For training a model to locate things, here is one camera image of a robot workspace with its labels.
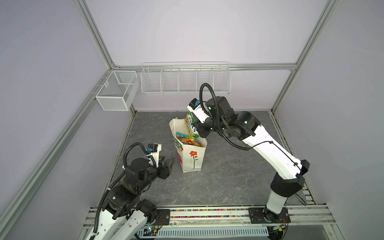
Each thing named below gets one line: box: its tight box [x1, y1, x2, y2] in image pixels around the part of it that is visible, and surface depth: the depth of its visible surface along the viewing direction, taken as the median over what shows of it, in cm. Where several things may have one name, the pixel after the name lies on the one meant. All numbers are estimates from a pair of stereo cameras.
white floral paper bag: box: [169, 118, 208, 173], surface depth 79 cm
